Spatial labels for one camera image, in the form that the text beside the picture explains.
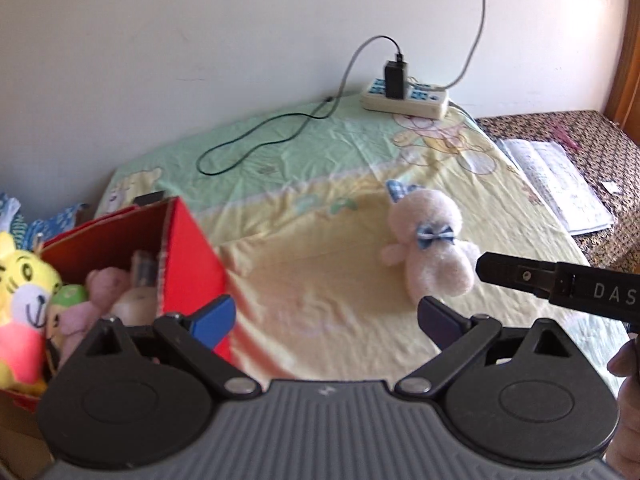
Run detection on black smartphone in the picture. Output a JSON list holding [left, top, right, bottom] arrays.
[[132, 191, 165, 207]]

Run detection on yellow tiger plush toy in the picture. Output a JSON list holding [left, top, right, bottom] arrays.
[[0, 232, 62, 396]]

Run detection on green plush toy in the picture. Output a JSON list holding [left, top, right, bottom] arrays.
[[46, 285, 88, 352]]

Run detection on pink plush rabbit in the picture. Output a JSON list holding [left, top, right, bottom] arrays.
[[58, 266, 131, 367]]

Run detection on black charging cable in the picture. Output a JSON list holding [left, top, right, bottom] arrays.
[[195, 34, 404, 177]]

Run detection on person's right hand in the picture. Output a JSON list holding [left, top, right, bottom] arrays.
[[605, 337, 640, 479]]

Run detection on printed paper sheets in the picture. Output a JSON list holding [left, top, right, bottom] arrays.
[[496, 139, 613, 235]]

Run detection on white power strip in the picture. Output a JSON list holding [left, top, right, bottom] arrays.
[[360, 78, 449, 120]]

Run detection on cartoon bear bed sheet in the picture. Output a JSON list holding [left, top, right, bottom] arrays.
[[94, 96, 632, 401]]

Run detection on brown patterned mattress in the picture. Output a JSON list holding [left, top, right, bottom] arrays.
[[476, 110, 640, 272]]

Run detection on black charger adapter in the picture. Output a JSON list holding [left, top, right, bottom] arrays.
[[384, 58, 407, 100]]

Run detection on red cardboard box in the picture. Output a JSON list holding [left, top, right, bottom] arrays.
[[29, 198, 226, 387]]

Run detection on blue floral towel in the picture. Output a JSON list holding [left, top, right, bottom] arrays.
[[0, 192, 88, 250]]

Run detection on grey power strip cord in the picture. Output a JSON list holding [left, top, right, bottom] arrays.
[[406, 0, 490, 92]]

